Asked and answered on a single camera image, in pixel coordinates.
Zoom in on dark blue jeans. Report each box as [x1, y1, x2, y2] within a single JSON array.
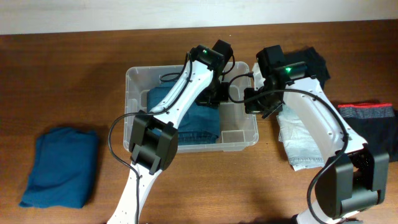
[[147, 84, 221, 146]]

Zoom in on clear plastic storage container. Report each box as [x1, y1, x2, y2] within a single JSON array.
[[123, 62, 259, 153]]

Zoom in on teal blue shirt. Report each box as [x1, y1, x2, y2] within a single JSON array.
[[19, 127, 99, 208]]

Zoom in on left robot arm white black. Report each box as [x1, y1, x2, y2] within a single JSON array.
[[108, 40, 233, 223]]

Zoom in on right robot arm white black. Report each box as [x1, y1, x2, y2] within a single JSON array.
[[244, 45, 389, 223]]

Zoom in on black folded shirt white logo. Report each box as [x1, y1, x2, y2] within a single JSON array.
[[284, 47, 331, 89]]

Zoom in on light blue folded jeans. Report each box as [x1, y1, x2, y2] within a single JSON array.
[[277, 105, 324, 171]]

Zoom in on black shorts red waistband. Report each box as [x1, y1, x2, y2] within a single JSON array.
[[338, 103, 397, 162]]

